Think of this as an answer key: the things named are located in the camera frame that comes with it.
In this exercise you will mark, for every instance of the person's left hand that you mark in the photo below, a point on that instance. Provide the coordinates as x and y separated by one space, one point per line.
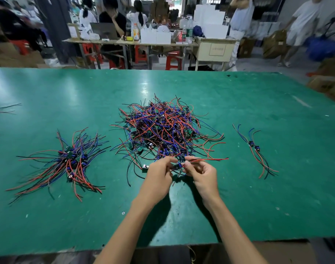
156 181

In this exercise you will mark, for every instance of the person's right hand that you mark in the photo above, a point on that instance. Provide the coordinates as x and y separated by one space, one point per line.
206 178

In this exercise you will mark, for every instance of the person's right forearm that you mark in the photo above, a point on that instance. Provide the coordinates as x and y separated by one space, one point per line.
236 233

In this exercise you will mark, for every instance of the person's left forearm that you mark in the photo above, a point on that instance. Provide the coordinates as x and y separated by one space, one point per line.
129 231

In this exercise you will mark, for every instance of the red plastic stool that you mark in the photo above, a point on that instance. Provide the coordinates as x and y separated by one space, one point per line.
173 60
20 46
90 52
140 54

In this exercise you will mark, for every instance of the cream cabinet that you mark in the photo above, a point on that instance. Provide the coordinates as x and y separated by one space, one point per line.
214 51

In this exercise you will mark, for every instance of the brown cardboard box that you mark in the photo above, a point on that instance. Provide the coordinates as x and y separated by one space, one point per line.
246 46

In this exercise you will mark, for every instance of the long wooden work table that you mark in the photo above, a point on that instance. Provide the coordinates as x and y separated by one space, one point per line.
129 41

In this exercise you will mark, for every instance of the row of white containers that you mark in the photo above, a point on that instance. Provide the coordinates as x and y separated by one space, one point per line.
155 36

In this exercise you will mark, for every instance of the dark blue bag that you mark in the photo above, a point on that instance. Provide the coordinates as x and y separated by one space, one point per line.
198 31

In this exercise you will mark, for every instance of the brown cardboard carton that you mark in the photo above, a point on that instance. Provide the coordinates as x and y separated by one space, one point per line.
275 44

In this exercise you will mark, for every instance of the stack of white boxes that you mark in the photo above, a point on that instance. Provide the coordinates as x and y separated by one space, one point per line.
210 22

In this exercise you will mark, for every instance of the grey laptop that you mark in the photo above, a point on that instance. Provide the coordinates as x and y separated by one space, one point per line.
104 31

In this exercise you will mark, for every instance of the heap of blue bags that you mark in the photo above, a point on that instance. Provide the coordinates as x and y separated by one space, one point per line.
324 49

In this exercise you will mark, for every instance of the dark pillar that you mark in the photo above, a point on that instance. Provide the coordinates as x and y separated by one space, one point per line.
54 24

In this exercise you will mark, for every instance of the row of cardboard boxes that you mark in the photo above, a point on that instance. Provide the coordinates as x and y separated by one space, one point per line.
16 55

